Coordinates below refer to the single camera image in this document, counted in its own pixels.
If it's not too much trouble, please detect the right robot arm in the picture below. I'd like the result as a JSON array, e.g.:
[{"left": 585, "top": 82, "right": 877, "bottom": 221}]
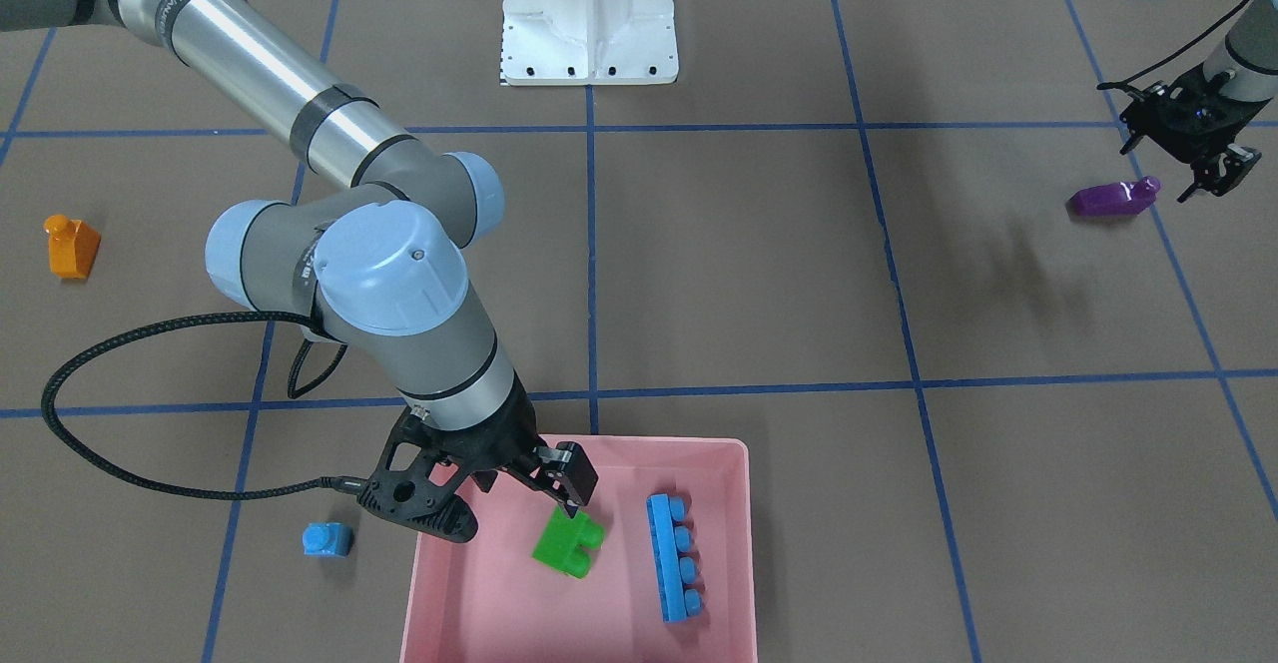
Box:
[{"left": 3, "top": 0, "right": 598, "bottom": 543}]

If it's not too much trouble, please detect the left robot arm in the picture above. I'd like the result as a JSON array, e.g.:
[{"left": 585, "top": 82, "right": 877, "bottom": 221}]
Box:
[{"left": 1099, "top": 0, "right": 1277, "bottom": 203}]

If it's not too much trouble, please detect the small blue block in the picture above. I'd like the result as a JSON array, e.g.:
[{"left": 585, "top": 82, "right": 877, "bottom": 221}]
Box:
[{"left": 302, "top": 521, "right": 354, "bottom": 558}]

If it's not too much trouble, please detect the purple block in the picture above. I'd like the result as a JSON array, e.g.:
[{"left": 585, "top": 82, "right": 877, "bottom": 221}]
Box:
[{"left": 1066, "top": 178, "right": 1162, "bottom": 218}]

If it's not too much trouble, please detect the green block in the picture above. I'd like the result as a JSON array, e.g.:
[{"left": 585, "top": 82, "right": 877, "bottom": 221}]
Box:
[{"left": 530, "top": 507, "right": 606, "bottom": 577}]

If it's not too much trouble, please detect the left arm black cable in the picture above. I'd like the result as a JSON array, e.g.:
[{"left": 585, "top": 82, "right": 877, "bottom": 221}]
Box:
[{"left": 1097, "top": 0, "right": 1278, "bottom": 95}]

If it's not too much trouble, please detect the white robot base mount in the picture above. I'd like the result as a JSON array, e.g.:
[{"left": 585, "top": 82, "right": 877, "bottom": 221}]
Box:
[{"left": 498, "top": 0, "right": 680, "bottom": 87}]

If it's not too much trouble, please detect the pink plastic box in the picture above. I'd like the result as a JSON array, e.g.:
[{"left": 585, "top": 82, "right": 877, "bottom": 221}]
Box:
[{"left": 400, "top": 436, "right": 759, "bottom": 662}]

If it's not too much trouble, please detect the orange block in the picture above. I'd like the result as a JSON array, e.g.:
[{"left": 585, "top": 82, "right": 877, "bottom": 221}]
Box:
[{"left": 43, "top": 216, "right": 102, "bottom": 281}]

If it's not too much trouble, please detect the long blue stud block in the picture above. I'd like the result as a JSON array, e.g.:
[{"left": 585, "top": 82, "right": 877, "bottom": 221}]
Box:
[{"left": 645, "top": 493, "right": 704, "bottom": 625}]

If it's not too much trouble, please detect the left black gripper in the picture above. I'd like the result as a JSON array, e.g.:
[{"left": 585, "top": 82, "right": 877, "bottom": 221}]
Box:
[{"left": 1118, "top": 70, "right": 1266, "bottom": 204}]

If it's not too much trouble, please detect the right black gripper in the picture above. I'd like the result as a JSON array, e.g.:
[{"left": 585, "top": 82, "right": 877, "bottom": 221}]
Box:
[{"left": 357, "top": 382, "right": 599, "bottom": 543}]

